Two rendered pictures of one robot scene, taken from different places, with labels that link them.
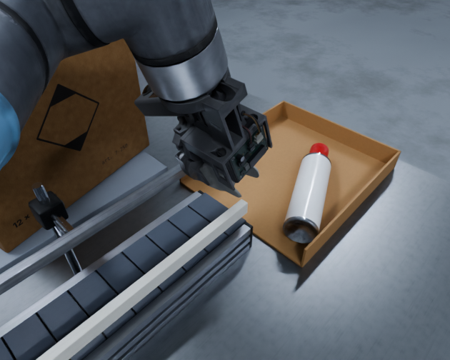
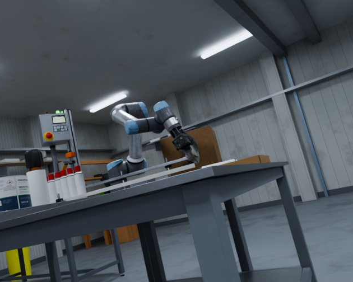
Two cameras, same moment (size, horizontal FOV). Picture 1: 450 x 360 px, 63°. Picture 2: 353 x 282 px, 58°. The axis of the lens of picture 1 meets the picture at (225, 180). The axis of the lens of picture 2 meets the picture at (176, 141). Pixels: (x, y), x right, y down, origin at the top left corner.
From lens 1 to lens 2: 151 cm
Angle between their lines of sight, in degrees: 82
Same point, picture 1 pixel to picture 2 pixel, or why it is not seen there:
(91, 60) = (198, 141)
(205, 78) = (167, 125)
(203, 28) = (165, 117)
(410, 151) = not seen: outside the picture
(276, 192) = not seen: hidden behind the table
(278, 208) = not seen: hidden behind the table
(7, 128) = (135, 126)
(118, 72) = (207, 145)
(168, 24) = (161, 117)
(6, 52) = (141, 121)
